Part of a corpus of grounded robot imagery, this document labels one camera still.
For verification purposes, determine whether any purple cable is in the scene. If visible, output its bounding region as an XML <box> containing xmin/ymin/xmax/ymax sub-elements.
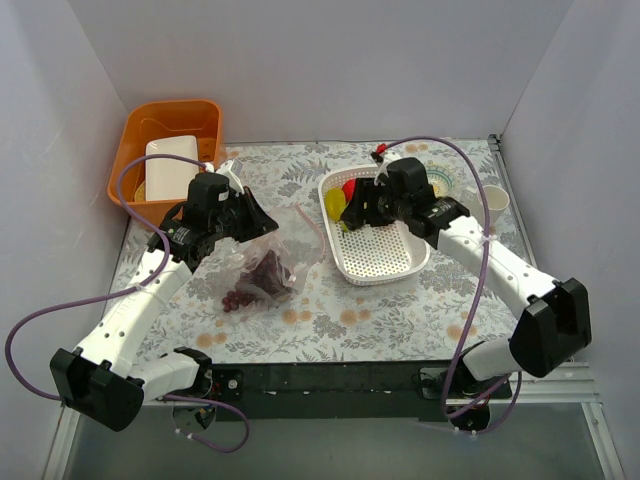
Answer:
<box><xmin>4</xmin><ymin>153</ymin><xmax>251</xmax><ymax>454</ymax></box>
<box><xmin>379</xmin><ymin>135</ymin><xmax>524</xmax><ymax>434</ymax></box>

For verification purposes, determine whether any white rectangular plate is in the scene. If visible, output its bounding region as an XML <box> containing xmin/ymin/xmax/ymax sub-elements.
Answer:
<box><xmin>145</xmin><ymin>135</ymin><xmax>199</xmax><ymax>201</ymax></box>

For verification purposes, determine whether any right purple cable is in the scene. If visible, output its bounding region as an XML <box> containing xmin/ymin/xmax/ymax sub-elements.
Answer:
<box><xmin>379</xmin><ymin>135</ymin><xmax>524</xmax><ymax>434</ymax></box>

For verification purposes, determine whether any patterned small bowl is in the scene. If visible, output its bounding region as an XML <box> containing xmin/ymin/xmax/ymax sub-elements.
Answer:
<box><xmin>425</xmin><ymin>161</ymin><xmax>456</xmax><ymax>198</ymax></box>

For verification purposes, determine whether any yellow starfruit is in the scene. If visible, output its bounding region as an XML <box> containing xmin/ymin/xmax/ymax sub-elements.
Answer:
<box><xmin>324</xmin><ymin>188</ymin><xmax>347</xmax><ymax>222</ymax></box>

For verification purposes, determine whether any floral table mat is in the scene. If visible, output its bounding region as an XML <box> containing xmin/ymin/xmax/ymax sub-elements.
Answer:
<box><xmin>136</xmin><ymin>142</ymin><xmax>517</xmax><ymax>363</ymax></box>

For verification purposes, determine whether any red strawberry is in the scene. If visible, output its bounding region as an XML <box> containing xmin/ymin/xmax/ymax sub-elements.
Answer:
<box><xmin>342</xmin><ymin>179</ymin><xmax>356</xmax><ymax>201</ymax></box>

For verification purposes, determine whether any white perforated fruit basket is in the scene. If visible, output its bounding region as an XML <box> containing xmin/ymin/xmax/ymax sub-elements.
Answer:
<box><xmin>318</xmin><ymin>167</ymin><xmax>432</xmax><ymax>287</ymax></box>

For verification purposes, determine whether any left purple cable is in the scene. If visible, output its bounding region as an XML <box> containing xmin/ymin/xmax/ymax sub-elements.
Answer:
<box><xmin>4</xmin><ymin>153</ymin><xmax>251</xmax><ymax>454</ymax></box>

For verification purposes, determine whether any red grape bunch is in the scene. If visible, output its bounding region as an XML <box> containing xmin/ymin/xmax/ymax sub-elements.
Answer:
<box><xmin>221</xmin><ymin>249</ymin><xmax>293</xmax><ymax>313</ymax></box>

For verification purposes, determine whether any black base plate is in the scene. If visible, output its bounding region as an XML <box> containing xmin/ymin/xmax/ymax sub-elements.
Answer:
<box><xmin>154</xmin><ymin>360</ymin><xmax>514</xmax><ymax>421</ymax></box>

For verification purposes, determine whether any clear zip top bag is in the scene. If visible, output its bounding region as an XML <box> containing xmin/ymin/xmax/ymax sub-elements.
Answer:
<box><xmin>214</xmin><ymin>205</ymin><xmax>325</xmax><ymax>314</ymax></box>

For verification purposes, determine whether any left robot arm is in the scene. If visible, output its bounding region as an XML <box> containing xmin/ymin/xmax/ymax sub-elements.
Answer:
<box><xmin>50</xmin><ymin>172</ymin><xmax>278</xmax><ymax>431</ymax></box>

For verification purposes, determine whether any aluminium frame rail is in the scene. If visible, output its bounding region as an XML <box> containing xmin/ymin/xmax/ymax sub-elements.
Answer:
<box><xmin>45</xmin><ymin>362</ymin><xmax>624</xmax><ymax>479</ymax></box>

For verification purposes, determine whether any white mug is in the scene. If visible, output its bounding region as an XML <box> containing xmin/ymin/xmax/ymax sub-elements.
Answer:
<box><xmin>465</xmin><ymin>185</ymin><xmax>510</xmax><ymax>226</ymax></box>

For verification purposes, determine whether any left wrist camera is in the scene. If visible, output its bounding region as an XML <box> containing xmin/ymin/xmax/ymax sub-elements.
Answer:
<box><xmin>204</xmin><ymin>159</ymin><xmax>244</xmax><ymax>195</ymax></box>

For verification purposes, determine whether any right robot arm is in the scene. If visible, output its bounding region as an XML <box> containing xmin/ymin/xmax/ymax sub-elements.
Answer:
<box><xmin>341</xmin><ymin>158</ymin><xmax>592</xmax><ymax>398</ymax></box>

